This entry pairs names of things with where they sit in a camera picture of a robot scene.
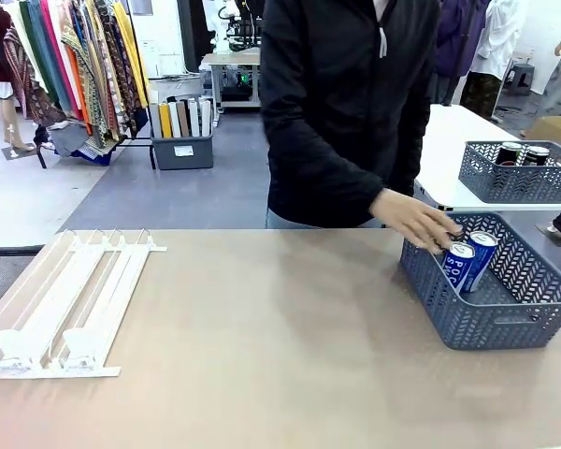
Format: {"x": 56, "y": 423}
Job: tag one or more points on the person's right hand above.
{"x": 413, "y": 220}

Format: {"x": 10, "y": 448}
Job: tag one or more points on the blue Pocari Sweat can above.
{"x": 458, "y": 271}
{"x": 484, "y": 257}

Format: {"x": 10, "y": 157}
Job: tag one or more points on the grey plastic lattice basket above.
{"x": 519, "y": 184}
{"x": 495, "y": 322}

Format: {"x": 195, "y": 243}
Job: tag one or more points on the person's right forearm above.
{"x": 327, "y": 192}

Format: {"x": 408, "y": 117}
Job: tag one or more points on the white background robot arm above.
{"x": 222, "y": 28}

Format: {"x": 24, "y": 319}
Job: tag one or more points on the white can dispenser rack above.
{"x": 93, "y": 280}

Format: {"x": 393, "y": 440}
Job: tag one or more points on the white side table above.
{"x": 441, "y": 149}

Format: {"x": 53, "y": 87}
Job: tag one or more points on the person in black jacket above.
{"x": 336, "y": 93}

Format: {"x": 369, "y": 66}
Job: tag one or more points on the brown cardboard box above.
{"x": 556, "y": 131}

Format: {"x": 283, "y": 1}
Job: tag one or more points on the grey plastic stool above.
{"x": 520, "y": 77}

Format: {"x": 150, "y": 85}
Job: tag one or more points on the mannequin in purple coat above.
{"x": 453, "y": 42}

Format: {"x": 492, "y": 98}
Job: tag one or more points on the mannequin in white coat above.
{"x": 500, "y": 37}

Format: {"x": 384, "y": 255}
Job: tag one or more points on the metal robot cart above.
{"x": 234, "y": 79}

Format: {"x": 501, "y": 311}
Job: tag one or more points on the white fabric roll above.
{"x": 174, "y": 120}
{"x": 194, "y": 118}
{"x": 206, "y": 118}

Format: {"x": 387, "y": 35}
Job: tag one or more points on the grey storage bin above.
{"x": 182, "y": 154}

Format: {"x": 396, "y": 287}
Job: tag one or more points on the brown fabric roll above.
{"x": 183, "y": 119}

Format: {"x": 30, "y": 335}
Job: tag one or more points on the yellow fabric roll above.
{"x": 165, "y": 121}

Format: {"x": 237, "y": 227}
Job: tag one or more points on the grey fabric roll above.
{"x": 154, "y": 121}

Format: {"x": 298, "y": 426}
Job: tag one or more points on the white partition board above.
{"x": 163, "y": 33}

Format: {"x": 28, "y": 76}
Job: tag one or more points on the pile of folded fabrics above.
{"x": 75, "y": 142}

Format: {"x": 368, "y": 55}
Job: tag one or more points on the rack of colourful garments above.
{"x": 89, "y": 61}

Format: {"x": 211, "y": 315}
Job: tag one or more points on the dark floor mat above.
{"x": 4, "y": 280}

